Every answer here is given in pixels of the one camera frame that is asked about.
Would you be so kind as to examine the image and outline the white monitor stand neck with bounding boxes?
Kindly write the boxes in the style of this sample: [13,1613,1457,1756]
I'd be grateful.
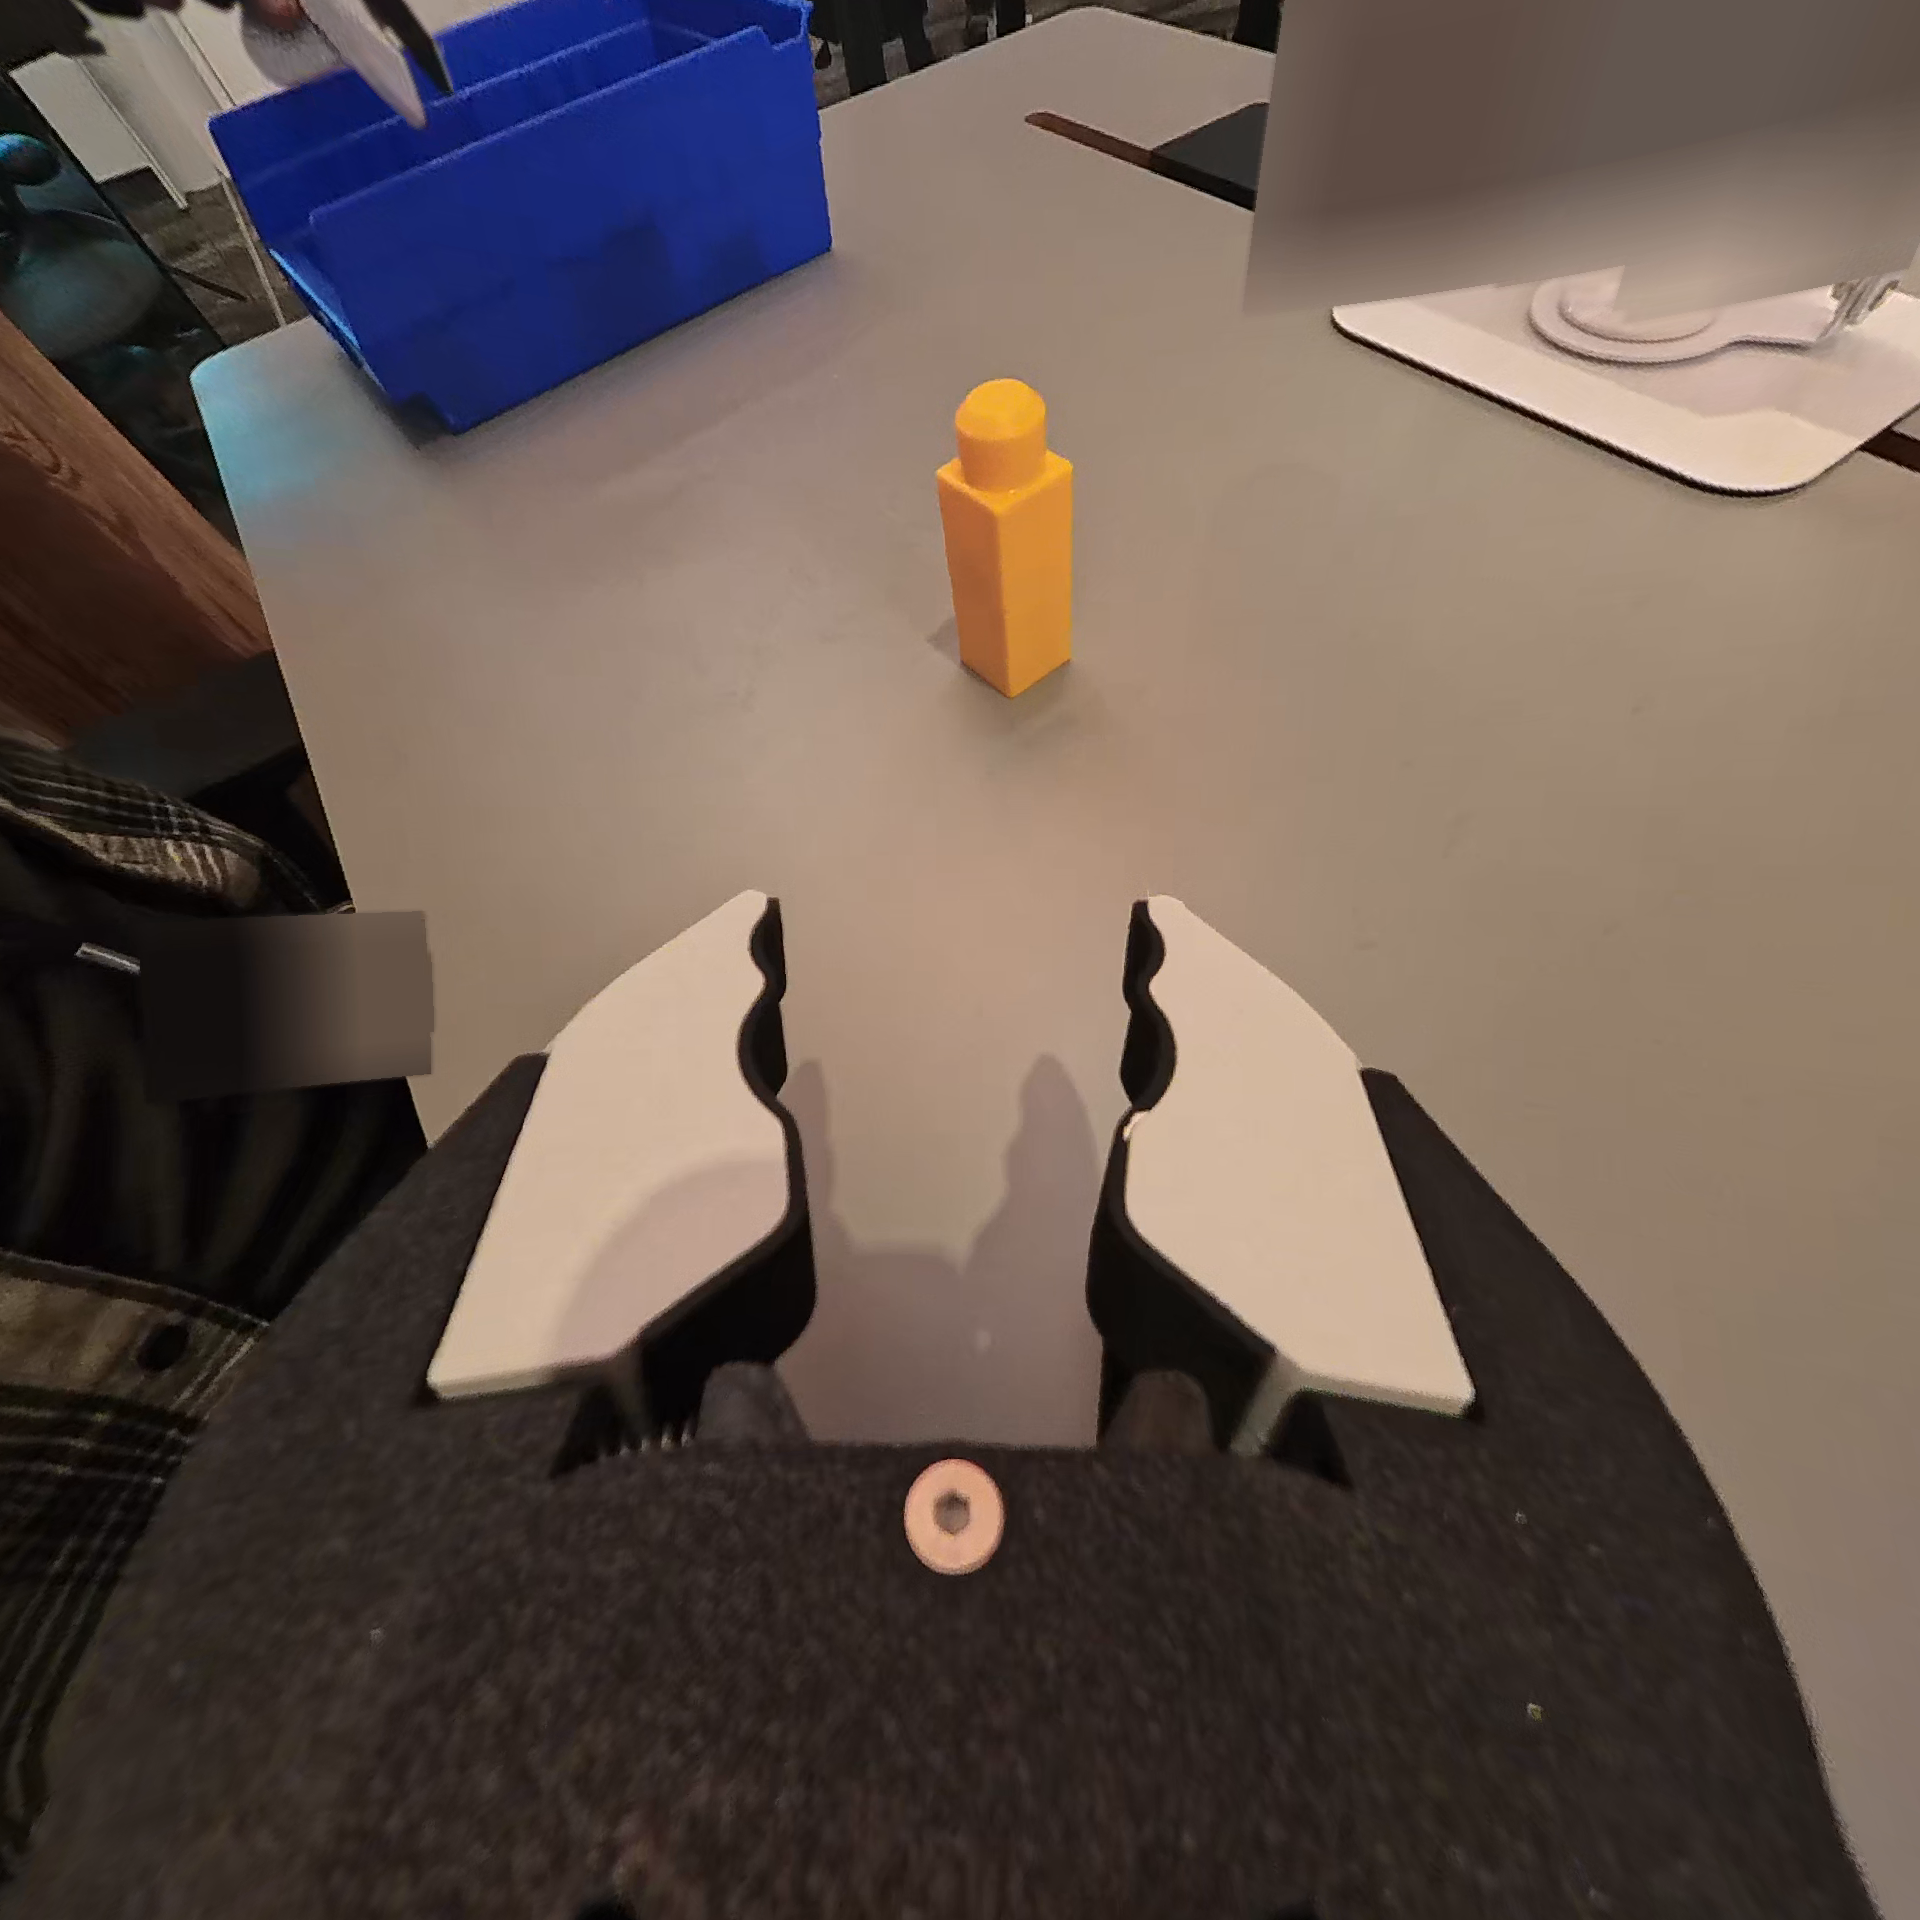
[1529,263,1907,365]

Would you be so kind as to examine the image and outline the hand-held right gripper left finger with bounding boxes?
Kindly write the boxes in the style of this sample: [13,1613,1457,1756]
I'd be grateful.
[425,891,819,1431]

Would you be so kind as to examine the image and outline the wooden cabinet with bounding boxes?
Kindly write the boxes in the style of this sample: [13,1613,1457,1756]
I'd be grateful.
[0,311,273,748]

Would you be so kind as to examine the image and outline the black office chair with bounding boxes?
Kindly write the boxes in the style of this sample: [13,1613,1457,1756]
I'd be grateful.
[0,129,159,369]

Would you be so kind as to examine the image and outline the blue plastic bin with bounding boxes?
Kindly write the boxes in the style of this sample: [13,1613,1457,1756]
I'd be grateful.
[207,0,833,440]

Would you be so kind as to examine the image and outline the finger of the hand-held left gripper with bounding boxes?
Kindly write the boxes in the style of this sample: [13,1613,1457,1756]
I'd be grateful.
[297,0,457,131]

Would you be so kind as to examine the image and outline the orange mega block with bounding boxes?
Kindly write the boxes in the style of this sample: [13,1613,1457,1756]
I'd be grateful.
[937,380,1076,591]
[950,563,1076,701]

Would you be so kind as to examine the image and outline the person's plaid shirt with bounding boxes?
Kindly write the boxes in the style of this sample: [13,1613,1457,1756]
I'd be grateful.
[0,736,437,1864]

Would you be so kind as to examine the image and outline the white monitor stand base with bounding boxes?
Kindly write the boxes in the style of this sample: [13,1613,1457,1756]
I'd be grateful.
[1333,276,1920,496]

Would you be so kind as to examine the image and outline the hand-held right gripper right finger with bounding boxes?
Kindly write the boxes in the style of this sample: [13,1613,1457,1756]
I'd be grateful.
[1085,896,1477,1456]

